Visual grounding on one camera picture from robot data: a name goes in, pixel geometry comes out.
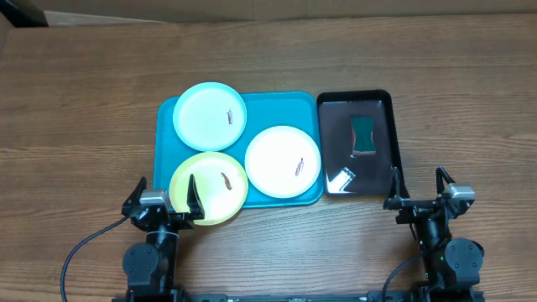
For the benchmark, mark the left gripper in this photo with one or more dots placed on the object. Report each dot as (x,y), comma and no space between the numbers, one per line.
(184,221)

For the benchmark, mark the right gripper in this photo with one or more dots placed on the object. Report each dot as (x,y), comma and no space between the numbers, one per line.
(398,198)

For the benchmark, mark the green scrubbing sponge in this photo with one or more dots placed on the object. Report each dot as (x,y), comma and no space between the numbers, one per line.
(362,136)

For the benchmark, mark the light blue plate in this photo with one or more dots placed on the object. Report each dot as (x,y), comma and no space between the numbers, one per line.
(210,116)

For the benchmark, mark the white plate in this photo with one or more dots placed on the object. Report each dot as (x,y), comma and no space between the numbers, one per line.
(282,162)

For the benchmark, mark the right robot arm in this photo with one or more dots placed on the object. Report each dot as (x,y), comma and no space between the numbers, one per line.
(451,264)

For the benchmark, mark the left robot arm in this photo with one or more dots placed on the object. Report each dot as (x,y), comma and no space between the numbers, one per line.
(150,265)

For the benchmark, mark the black water tray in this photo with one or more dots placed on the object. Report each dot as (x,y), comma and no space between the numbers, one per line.
(362,175)

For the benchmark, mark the teal plastic tray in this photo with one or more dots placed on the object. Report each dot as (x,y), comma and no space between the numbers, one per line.
(297,109)

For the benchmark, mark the yellow plate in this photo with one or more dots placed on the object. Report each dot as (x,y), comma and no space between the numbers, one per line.
(221,184)

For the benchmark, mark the dark object top-left corner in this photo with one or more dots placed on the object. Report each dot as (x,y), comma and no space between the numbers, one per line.
(23,14)

